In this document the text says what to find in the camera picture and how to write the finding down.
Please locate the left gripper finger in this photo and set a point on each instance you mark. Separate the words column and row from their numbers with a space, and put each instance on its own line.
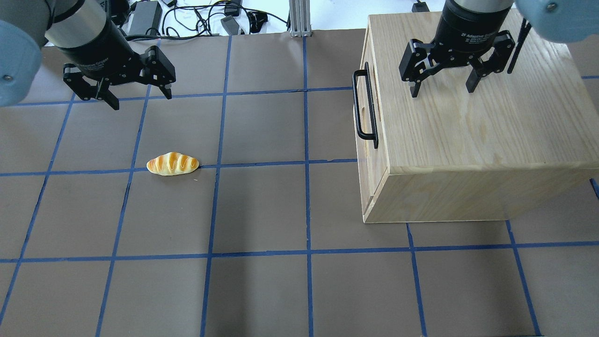
column 74, row 79
column 157, row 70

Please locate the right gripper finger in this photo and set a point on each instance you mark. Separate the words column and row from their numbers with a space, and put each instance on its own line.
column 498, row 60
column 418, row 63

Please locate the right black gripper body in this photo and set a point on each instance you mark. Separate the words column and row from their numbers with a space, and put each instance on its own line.
column 464, row 29

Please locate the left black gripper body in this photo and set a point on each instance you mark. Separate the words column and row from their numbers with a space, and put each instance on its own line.
column 97, row 48

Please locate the black drawer handle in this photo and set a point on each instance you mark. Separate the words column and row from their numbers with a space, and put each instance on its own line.
column 368, row 106

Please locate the wooden drawer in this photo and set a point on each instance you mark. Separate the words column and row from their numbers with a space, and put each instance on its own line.
column 372, row 164

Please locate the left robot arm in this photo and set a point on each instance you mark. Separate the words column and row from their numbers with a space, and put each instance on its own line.
column 25, row 27

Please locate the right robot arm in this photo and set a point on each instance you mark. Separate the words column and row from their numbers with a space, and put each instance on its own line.
column 558, row 21

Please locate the wooden drawer cabinet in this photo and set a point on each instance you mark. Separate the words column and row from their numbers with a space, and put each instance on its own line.
column 517, row 141

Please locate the black power adapter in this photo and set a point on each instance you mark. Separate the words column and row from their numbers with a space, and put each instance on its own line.
column 145, row 19

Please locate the grey power adapter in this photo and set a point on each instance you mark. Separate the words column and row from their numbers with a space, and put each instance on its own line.
column 231, row 26

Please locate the toy bread loaf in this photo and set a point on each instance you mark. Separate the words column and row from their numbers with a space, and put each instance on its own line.
column 172, row 164

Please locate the aluminium frame post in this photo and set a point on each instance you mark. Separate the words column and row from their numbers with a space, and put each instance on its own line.
column 299, row 18

